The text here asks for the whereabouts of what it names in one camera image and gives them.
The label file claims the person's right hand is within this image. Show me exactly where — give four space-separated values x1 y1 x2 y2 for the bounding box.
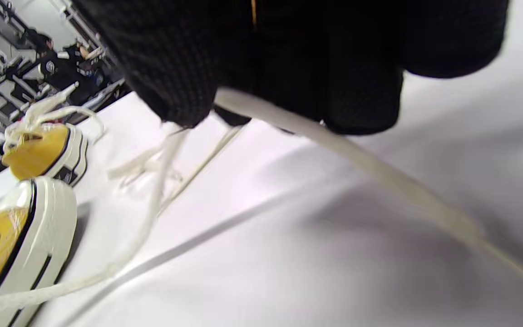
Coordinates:
71 0 510 136

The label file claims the yellow canvas shoe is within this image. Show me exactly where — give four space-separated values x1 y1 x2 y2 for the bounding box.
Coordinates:
0 176 78 327
2 122 89 188

